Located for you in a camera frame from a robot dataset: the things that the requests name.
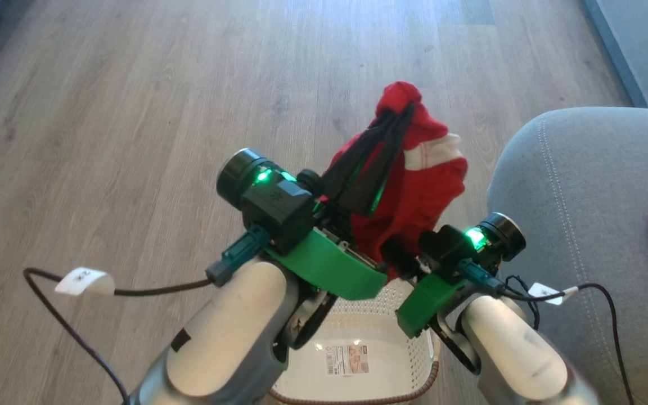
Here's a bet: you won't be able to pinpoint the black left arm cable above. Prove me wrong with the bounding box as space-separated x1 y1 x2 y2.
23 225 271 405

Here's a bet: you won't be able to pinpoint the white cable tag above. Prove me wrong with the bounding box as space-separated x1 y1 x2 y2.
528 282 579 305
54 267 115 297

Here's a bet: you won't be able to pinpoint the white perforated laundry basket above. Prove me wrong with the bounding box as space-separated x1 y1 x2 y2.
268 278 442 405

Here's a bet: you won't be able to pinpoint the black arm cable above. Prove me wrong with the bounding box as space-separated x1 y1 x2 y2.
458 259 637 405
23 225 271 405

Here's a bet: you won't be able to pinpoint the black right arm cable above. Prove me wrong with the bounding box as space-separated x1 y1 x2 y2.
458 259 637 405

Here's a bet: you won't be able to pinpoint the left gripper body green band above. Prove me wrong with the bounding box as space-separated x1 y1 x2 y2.
262 202 388 300

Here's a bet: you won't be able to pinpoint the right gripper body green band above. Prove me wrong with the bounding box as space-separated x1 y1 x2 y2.
381 239 465 339

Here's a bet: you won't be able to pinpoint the white right cable tag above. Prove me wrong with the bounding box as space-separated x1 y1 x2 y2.
528 282 579 305

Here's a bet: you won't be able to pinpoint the grey fabric sofa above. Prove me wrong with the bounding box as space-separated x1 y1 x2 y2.
487 107 648 405

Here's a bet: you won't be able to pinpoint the white left cable tag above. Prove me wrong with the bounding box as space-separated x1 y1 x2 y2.
54 267 115 297

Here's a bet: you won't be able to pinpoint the printed basket sticker label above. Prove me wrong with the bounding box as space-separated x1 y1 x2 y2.
326 344 370 376

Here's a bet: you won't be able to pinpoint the red Bulls 23 shorts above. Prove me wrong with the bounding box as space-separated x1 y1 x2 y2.
324 82 469 282

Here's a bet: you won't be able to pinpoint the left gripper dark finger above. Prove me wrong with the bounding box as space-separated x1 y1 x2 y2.
321 107 409 199
349 104 416 217

